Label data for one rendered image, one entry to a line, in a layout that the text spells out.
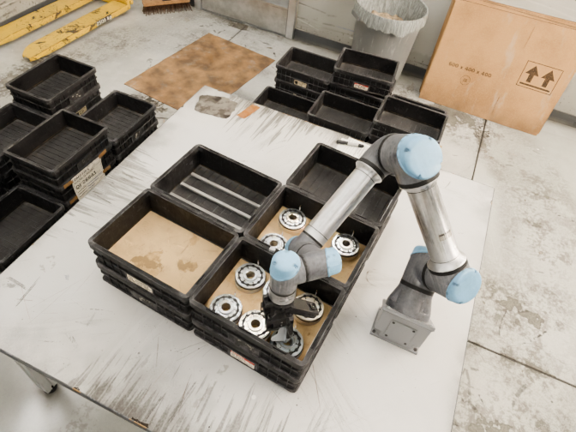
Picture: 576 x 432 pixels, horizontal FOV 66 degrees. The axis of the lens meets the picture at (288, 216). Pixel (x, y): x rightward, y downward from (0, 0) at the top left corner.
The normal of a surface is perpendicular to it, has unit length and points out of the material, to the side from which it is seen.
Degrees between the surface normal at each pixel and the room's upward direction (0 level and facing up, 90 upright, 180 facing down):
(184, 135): 0
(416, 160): 45
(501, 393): 0
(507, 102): 73
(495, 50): 80
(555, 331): 0
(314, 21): 90
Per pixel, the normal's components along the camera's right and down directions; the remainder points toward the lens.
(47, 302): 0.10, -0.65
